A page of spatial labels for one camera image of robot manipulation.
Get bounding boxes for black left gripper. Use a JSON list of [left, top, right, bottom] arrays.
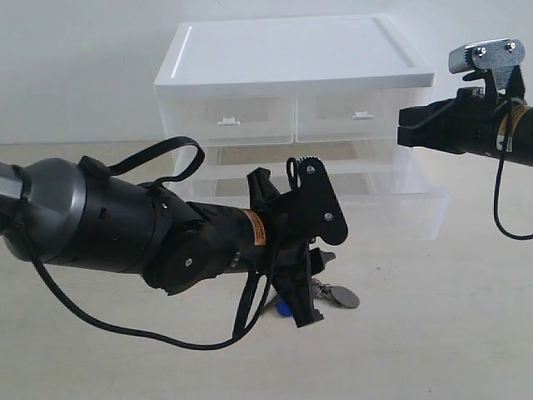
[[232, 167, 336, 328]]

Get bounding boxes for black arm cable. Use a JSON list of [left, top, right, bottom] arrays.
[[411, 62, 533, 242], [0, 136, 280, 352]]

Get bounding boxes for clear upper left drawer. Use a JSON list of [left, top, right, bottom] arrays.
[[159, 97, 295, 147]]

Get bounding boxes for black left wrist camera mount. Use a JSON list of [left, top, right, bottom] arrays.
[[286, 157, 348, 246]]

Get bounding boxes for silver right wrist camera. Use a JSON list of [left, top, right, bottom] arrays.
[[448, 38, 526, 74]]

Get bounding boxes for keys with blue tag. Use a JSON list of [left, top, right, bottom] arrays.
[[262, 278, 361, 318]]

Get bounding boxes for clear upper right drawer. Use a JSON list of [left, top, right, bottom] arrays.
[[295, 89, 413, 143]]

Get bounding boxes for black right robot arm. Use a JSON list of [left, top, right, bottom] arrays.
[[311, 87, 532, 245]]

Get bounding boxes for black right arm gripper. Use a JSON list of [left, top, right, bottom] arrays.
[[396, 87, 506, 155]]

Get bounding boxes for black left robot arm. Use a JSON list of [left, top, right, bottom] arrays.
[[1, 158, 325, 334]]

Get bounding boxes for white plastic drawer cabinet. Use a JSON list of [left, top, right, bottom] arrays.
[[152, 13, 437, 209]]

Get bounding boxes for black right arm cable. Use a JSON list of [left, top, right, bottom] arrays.
[[411, 62, 533, 242]]

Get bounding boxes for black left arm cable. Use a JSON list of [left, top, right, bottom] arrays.
[[0, 136, 280, 352]]

